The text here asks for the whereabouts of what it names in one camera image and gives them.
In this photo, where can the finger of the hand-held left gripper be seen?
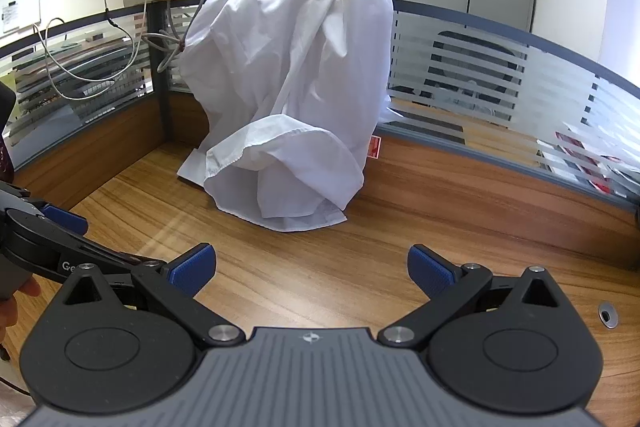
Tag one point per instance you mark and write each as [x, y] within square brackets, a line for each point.
[100, 257]
[67, 219]

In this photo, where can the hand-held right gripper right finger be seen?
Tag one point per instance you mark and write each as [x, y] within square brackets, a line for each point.
[430, 269]

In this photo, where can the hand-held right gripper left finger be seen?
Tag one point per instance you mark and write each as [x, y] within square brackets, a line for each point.
[192, 269]

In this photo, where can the white shirt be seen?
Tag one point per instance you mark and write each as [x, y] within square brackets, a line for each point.
[280, 72]

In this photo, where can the person's left hand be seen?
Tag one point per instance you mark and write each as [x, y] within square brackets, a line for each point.
[29, 289]

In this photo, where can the red yellow sticker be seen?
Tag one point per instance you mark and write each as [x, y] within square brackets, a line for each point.
[374, 148]

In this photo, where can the silver desk grommet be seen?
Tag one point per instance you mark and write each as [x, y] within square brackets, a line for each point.
[608, 314]

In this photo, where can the red printed papers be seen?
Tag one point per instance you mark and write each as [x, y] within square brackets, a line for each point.
[580, 152]

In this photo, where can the whiteboard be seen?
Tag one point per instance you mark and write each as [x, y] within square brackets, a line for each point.
[20, 7]

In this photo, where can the black office chair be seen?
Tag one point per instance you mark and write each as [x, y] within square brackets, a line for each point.
[470, 52]

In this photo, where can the dark partition post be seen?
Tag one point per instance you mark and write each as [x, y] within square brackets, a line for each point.
[157, 107]

